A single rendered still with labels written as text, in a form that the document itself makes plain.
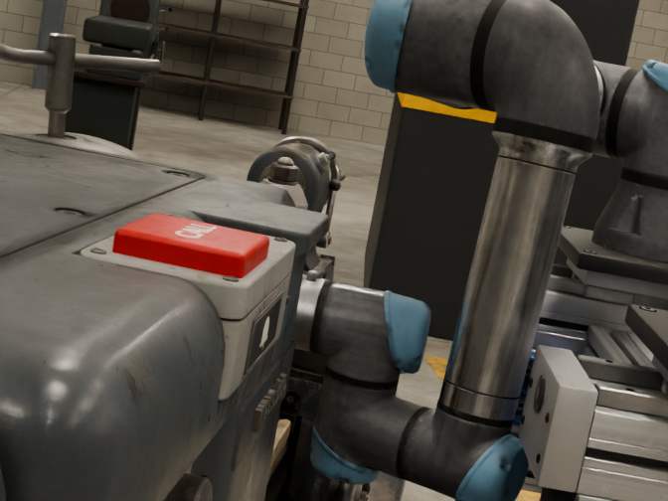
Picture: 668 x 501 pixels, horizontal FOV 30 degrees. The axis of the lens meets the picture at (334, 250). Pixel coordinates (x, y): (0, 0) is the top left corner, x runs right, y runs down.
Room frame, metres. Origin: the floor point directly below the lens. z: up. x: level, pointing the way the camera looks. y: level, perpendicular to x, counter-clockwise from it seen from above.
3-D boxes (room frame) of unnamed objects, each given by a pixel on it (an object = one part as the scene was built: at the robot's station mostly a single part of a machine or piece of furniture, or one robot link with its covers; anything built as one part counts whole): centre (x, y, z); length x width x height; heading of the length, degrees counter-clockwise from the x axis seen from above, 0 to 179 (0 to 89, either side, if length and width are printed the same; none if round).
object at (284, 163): (1.67, 0.09, 1.17); 0.04 x 0.04 x 0.03
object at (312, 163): (2.23, 0.10, 1.01); 0.30 x 0.20 x 0.29; 174
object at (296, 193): (1.67, 0.09, 1.13); 0.08 x 0.08 x 0.03
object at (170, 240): (0.56, 0.06, 1.26); 0.06 x 0.06 x 0.02; 84
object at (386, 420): (1.21, -0.06, 0.98); 0.11 x 0.08 x 0.11; 60
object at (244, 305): (0.59, 0.06, 1.23); 0.13 x 0.08 x 0.05; 174
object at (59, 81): (1.04, 0.25, 1.26); 0.02 x 0.02 x 0.12
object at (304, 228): (0.73, 0.05, 1.24); 0.09 x 0.08 x 0.03; 174
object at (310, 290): (1.23, 0.03, 1.08); 0.08 x 0.05 x 0.08; 172
